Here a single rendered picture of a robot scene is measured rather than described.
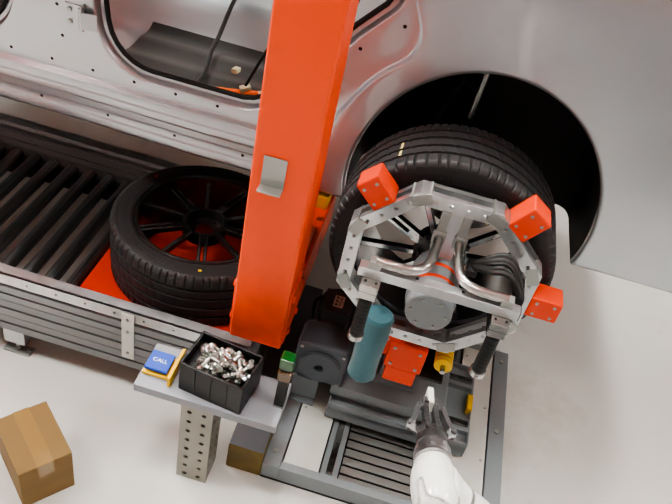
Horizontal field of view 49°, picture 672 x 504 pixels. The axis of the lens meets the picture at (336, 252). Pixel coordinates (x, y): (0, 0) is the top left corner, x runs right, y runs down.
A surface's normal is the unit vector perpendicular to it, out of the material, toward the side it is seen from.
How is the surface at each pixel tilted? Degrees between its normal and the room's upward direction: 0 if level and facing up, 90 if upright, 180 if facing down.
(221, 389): 90
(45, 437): 0
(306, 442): 0
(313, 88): 90
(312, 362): 90
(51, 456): 0
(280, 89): 90
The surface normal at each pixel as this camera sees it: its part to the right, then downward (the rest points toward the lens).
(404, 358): -0.22, 0.61
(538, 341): 0.18, -0.75
